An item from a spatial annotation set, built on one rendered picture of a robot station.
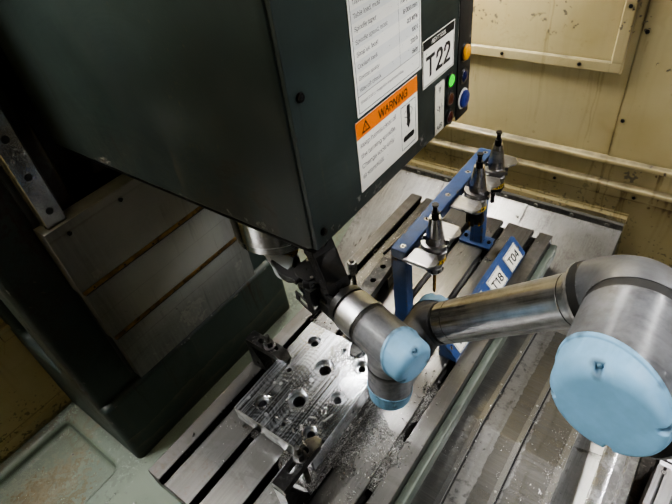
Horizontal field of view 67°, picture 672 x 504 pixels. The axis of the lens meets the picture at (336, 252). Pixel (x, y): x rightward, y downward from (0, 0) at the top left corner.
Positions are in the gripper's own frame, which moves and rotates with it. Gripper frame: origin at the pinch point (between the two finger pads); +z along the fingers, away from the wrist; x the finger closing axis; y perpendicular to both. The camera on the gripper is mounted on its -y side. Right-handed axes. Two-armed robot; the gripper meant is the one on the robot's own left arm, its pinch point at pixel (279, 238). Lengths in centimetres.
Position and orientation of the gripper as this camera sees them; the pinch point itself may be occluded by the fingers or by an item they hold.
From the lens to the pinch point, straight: 95.6
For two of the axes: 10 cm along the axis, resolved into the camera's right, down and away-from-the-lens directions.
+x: 7.7, -4.9, 4.1
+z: -6.3, -5.1, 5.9
